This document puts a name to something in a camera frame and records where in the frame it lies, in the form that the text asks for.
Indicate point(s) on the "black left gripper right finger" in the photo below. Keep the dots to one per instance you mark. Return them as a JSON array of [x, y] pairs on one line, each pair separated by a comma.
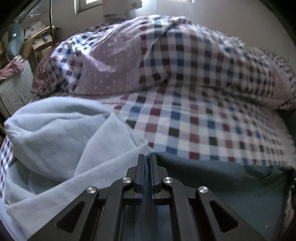
[[197, 214]]

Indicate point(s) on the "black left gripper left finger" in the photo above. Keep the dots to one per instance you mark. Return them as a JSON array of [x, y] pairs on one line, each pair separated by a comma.
[[97, 214]]

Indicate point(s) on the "dark teal t-shirt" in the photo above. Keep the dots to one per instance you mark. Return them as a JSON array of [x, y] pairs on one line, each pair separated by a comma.
[[258, 194]]

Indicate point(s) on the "light blue garment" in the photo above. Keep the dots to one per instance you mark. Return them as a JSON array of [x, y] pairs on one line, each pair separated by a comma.
[[61, 146]]

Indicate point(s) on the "black clothes rack pole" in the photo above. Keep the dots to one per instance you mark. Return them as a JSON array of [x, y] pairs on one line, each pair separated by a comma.
[[51, 23]]

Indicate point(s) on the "plaid bed sheet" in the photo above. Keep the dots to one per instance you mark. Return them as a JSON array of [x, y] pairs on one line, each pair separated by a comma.
[[197, 126]]

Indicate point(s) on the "plaid rolled duvet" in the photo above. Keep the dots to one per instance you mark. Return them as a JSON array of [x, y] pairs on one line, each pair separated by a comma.
[[149, 50]]

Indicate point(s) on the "pink cloth on suitcase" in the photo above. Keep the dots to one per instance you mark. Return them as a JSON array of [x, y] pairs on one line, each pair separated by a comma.
[[14, 67]]

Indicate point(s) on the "cardboard boxes stack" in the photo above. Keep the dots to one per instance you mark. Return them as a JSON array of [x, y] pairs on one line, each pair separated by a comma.
[[38, 45]]

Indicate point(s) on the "bright window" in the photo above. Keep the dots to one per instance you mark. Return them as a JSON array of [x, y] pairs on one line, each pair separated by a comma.
[[83, 5]]

